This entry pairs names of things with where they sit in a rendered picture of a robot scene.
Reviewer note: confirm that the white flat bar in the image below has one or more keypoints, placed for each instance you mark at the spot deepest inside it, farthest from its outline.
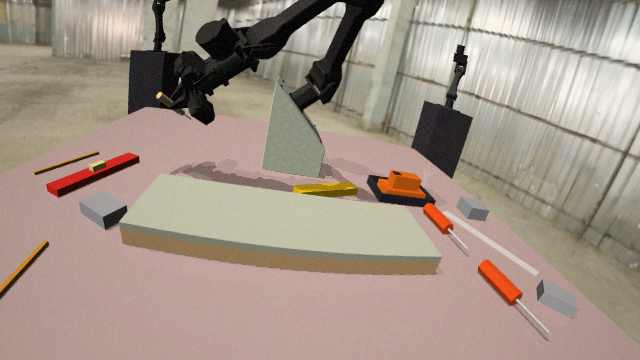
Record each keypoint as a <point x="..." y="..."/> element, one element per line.
<point x="491" y="243"/>

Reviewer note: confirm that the orange-handled awl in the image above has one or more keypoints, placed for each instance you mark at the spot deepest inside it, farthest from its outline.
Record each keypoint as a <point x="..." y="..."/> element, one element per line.
<point x="505" y="288"/>
<point x="441" y="221"/>

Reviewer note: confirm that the thin orange rod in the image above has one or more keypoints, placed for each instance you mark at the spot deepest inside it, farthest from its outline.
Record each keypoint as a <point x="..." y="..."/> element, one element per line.
<point x="49" y="168"/>
<point x="22" y="268"/>

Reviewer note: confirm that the tan wooden awl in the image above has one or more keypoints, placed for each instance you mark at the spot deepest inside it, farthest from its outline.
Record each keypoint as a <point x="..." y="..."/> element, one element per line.
<point x="166" y="100"/>

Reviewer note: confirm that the beige panel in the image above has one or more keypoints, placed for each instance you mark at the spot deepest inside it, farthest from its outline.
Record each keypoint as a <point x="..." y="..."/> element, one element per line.
<point x="270" y="228"/>

